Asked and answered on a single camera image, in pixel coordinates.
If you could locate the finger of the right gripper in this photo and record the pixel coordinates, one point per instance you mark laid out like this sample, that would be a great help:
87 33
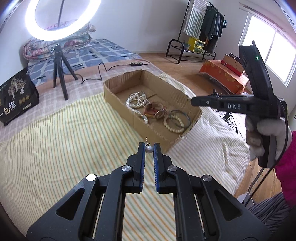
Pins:
205 101

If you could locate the white ring light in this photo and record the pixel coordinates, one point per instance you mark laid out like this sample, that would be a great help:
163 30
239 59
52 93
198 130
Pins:
55 20

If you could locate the pink sleeved forearm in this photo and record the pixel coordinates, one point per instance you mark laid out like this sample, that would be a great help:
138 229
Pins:
285 172

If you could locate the brown cardboard box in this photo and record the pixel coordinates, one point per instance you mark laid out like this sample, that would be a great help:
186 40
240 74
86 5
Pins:
118 89

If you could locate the folded floral quilt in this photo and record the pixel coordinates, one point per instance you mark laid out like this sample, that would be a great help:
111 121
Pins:
39 50

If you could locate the dark hanging clothes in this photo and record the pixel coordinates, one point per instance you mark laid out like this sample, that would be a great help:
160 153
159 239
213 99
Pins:
211 29

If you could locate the blue patterned bed sheet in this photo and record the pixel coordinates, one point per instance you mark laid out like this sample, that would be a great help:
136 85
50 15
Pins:
97 51

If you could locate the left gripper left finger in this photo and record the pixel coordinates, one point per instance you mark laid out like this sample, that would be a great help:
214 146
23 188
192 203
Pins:
94 208

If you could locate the orange covered low table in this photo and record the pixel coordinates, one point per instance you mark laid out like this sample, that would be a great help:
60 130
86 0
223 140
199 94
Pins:
231 81

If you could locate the yellow crate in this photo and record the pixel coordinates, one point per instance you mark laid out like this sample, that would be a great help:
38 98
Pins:
195 45

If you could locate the black snack bag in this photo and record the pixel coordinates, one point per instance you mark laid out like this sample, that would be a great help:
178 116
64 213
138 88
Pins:
18 95

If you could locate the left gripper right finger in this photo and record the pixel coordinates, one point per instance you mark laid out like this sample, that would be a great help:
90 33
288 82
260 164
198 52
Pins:
204 209

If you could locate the black inline remote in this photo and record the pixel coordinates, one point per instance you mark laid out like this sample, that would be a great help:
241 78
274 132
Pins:
137 64

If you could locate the brown wooden bangle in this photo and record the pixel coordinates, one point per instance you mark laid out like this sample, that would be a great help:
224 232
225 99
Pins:
160 113

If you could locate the cardboard box on table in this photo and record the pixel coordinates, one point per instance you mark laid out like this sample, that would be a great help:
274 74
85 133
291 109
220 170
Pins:
233 63

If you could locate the checked beige blanket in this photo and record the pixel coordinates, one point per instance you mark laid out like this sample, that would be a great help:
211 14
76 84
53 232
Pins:
51 99

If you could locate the striped hanging cloth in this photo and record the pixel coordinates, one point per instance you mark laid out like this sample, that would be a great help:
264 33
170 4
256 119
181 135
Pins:
194 18

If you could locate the white gloved right hand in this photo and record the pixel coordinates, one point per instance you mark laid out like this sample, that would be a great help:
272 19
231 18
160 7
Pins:
265 127

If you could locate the silver pearl earring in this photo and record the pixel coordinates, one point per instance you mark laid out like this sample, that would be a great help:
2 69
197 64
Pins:
148 147

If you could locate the black clothes rack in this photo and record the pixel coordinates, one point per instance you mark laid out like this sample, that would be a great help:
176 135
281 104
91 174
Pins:
178 48

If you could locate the thin blue bangle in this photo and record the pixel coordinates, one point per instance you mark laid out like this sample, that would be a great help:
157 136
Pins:
182 116

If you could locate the white framed window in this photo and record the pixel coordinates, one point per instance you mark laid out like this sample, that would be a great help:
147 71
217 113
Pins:
273 36

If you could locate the black tripod stand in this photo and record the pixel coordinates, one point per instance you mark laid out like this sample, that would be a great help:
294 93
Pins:
59 59

